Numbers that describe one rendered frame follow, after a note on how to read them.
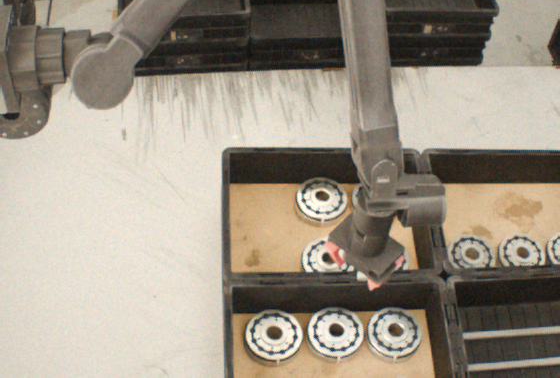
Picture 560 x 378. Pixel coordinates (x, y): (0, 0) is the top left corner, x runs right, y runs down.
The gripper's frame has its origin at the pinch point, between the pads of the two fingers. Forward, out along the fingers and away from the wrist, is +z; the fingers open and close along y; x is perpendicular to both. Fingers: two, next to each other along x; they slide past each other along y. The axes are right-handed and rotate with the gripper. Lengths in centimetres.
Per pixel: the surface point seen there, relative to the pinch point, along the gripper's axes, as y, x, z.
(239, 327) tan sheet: 15.1, 10.7, 23.5
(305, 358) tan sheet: 2.1, 7.2, 23.7
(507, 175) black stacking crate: -4, -54, 21
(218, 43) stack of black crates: 96, -68, 58
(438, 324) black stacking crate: -13.0, -11.5, 17.7
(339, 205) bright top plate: 18.1, -21.7, 20.6
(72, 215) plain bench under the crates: 65, 12, 36
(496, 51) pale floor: 50, -186, 106
